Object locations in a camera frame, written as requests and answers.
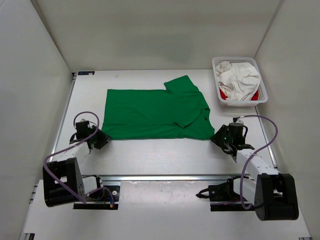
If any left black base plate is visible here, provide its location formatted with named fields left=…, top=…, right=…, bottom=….
left=73, top=184, right=121, bottom=211

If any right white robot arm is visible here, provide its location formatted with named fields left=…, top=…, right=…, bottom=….
left=196, top=122, right=299, bottom=221

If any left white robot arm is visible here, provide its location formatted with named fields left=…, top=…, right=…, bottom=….
left=42, top=119, right=111, bottom=207

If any white plastic basket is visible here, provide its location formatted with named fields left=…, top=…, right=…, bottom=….
left=212, top=56, right=268, bottom=108

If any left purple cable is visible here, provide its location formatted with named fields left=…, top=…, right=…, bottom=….
left=43, top=111, right=113, bottom=205

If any red t shirt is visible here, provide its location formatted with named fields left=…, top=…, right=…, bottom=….
left=219, top=88, right=259, bottom=101

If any white t shirt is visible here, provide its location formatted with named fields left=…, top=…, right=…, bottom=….
left=215, top=61, right=261, bottom=92

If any green polo shirt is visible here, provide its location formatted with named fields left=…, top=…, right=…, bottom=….
left=101, top=75, right=215, bottom=140

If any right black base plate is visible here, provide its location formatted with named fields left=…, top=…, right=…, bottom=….
left=208, top=182, right=245, bottom=212

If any blue label sticker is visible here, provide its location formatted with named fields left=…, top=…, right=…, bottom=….
left=77, top=71, right=95, bottom=76

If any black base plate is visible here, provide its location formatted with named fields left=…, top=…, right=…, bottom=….
left=73, top=184, right=121, bottom=211
left=208, top=182, right=245, bottom=212

